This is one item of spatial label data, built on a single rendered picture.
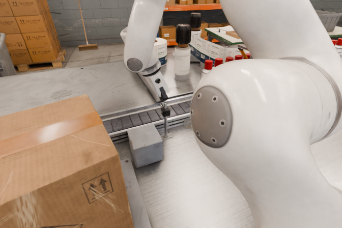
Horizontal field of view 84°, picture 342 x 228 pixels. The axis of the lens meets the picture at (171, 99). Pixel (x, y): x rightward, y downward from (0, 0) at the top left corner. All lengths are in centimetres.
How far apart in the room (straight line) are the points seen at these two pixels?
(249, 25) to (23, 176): 39
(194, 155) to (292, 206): 52
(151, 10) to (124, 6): 460
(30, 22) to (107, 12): 186
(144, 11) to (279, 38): 37
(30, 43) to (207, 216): 380
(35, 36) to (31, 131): 356
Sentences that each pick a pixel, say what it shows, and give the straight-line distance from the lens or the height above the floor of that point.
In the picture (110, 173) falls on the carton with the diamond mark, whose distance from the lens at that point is 37.
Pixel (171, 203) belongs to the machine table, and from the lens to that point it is 62.
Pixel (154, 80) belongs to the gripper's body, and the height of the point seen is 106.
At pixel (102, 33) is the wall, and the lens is 527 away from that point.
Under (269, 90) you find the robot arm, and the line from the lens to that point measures 19.
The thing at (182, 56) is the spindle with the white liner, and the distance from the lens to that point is 104.
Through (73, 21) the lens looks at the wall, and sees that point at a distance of 530.
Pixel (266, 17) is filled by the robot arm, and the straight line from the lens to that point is 29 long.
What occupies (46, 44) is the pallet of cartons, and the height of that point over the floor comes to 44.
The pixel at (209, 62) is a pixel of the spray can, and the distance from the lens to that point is 80.
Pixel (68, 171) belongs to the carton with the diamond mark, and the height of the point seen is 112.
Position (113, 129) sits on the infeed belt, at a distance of 78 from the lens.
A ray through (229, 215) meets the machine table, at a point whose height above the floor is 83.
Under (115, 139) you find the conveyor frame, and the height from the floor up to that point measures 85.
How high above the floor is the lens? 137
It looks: 32 degrees down
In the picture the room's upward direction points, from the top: straight up
